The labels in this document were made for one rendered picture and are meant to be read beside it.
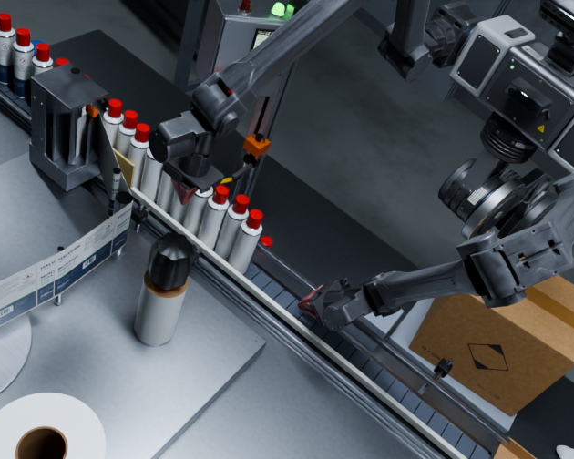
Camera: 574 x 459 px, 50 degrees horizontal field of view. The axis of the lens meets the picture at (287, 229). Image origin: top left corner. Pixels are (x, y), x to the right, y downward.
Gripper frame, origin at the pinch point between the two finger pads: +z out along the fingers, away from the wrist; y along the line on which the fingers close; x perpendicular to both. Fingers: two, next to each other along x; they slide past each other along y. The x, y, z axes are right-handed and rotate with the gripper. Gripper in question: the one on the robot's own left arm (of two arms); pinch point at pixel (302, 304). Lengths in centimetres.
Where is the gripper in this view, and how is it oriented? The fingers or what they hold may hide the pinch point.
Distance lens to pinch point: 148.6
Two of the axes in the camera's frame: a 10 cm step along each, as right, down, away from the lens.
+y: -5.8, 4.7, -6.7
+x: 4.1, 8.8, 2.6
